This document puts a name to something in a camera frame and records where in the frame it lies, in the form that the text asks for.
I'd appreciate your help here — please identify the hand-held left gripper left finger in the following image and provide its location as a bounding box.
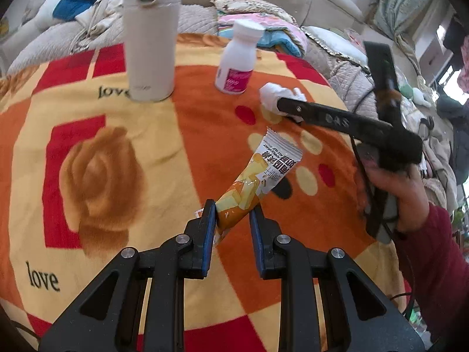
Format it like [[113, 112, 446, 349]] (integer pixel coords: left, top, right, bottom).
[[38, 199, 217, 352]]

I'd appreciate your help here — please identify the yellow snack wrapper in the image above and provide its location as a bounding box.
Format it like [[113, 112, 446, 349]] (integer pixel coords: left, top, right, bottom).
[[196, 126, 304, 247]]

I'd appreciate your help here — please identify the pink blue folded quilt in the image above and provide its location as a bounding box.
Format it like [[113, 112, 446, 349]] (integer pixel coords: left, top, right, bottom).
[[216, 12, 309, 58]]

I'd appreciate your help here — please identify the white ruffled pillow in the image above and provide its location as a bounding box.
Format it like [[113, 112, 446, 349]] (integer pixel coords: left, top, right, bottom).
[[302, 25, 369, 69]]

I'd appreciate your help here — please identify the person's right forearm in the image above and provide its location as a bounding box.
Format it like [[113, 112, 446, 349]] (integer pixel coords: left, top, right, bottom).
[[393, 203, 469, 342]]

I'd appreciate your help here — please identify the white pill bottle pink label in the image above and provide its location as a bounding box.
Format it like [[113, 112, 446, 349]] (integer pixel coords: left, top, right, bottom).
[[214, 19, 265, 95]]

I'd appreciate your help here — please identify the floral folded quilt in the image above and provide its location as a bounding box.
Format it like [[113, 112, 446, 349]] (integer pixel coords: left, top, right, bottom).
[[210, 0, 298, 23]]

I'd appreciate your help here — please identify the cream cloth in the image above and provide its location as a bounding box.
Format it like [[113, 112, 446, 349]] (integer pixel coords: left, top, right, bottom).
[[75, 0, 125, 50]]

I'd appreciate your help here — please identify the teal beige curtain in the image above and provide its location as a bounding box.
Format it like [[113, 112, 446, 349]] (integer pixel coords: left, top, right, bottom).
[[373, 0, 441, 45]]

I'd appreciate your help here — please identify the red orange printed blanket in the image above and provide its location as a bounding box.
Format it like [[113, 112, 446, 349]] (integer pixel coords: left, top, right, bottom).
[[0, 33, 408, 352]]

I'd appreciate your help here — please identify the white tissue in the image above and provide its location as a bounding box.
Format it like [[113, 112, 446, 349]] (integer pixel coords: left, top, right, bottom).
[[291, 87, 308, 123], [259, 82, 294, 114]]

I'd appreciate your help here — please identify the white thermos bottle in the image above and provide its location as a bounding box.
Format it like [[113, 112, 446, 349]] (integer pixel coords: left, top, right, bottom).
[[122, 0, 185, 103]]

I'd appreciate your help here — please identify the person's right hand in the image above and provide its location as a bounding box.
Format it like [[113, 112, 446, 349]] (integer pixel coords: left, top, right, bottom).
[[356, 163, 430, 234]]

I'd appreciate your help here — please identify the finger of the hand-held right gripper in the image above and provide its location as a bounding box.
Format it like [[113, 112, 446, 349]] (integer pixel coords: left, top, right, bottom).
[[276, 96, 393, 141]]

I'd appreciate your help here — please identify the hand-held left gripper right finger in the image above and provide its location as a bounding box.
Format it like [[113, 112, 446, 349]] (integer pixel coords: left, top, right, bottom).
[[248, 204, 426, 352]]

